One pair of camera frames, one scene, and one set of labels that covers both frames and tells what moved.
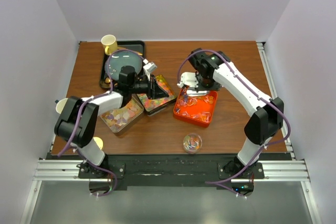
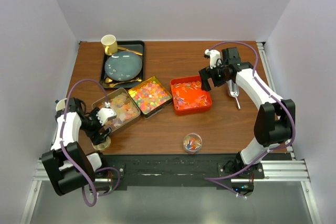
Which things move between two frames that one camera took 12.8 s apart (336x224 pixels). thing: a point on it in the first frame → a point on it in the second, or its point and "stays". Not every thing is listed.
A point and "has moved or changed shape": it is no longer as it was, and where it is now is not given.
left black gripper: [154, 91] → [94, 135]
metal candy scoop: [193, 93] has moved or changed shape
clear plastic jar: [192, 143] stays
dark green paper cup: [61, 105] stays
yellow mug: [109, 41] stays
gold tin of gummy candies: [151, 106] has moved or changed shape
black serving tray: [138, 46] stays
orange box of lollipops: [197, 110] has moved or changed shape
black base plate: [224, 170] stays
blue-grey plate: [119, 59] stays
